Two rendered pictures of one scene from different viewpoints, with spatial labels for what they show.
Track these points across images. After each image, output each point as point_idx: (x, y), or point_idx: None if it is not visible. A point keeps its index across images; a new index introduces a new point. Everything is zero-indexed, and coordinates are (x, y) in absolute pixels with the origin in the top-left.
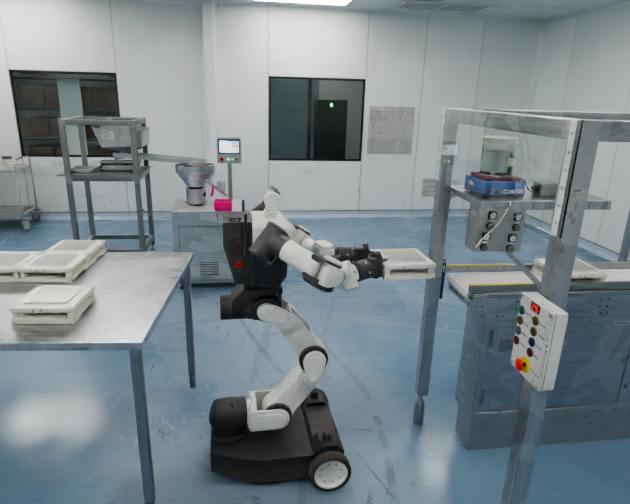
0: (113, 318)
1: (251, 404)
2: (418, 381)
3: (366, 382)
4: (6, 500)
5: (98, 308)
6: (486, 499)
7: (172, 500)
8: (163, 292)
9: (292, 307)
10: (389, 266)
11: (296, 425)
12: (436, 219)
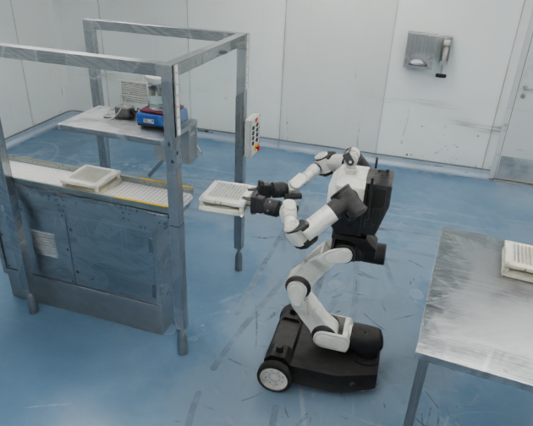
0: (473, 250)
1: (348, 323)
2: (187, 314)
3: (181, 414)
4: None
5: (492, 264)
6: (201, 293)
7: (407, 357)
8: (439, 271)
9: (317, 254)
10: (253, 185)
11: (306, 341)
12: (181, 169)
